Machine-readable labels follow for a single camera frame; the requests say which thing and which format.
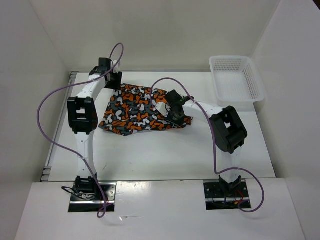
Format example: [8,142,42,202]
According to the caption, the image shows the orange black camouflage shorts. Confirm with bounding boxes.
[98,83,193,137]

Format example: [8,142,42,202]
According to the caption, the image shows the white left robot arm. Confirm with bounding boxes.
[67,57,123,200]

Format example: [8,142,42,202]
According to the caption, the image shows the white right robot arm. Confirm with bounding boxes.
[156,90,248,197]

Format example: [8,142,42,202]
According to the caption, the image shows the white perforated plastic basket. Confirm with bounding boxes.
[209,55,265,104]

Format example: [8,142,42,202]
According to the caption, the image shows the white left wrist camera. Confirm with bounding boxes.
[110,59,121,74]

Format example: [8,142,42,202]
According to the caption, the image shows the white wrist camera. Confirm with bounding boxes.
[110,59,121,74]
[155,102,171,118]

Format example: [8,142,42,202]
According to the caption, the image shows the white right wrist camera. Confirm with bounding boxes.
[155,102,171,118]

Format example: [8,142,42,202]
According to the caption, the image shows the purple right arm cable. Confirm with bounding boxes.
[150,77,266,213]

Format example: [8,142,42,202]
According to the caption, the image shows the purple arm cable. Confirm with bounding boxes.
[36,42,125,218]
[150,77,266,213]

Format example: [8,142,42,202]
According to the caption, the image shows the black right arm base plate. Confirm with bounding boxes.
[203,180,252,211]

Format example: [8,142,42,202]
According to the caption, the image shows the aluminium table edge rail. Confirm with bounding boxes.
[40,71,78,183]

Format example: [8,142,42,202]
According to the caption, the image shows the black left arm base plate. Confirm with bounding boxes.
[64,182,117,213]

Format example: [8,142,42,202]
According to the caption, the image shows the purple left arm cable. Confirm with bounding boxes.
[36,42,125,218]

